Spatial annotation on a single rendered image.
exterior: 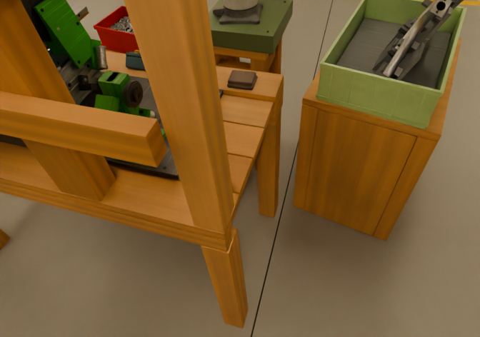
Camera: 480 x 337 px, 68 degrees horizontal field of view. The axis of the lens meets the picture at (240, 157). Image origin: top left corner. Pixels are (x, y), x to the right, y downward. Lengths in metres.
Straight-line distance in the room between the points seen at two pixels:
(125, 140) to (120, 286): 1.35
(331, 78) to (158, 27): 0.92
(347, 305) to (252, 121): 1.02
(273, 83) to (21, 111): 0.85
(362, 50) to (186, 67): 1.18
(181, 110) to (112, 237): 1.55
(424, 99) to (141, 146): 0.98
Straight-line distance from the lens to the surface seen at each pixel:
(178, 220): 1.01
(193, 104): 0.62
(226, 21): 1.67
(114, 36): 1.84
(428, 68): 1.63
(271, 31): 1.59
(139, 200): 1.08
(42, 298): 2.13
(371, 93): 1.38
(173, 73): 0.60
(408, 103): 1.37
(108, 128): 0.71
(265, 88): 1.33
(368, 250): 1.99
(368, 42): 1.73
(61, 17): 1.31
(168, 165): 1.11
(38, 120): 0.82
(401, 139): 1.48
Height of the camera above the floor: 1.72
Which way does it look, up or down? 49 degrees down
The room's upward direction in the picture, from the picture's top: 5 degrees counter-clockwise
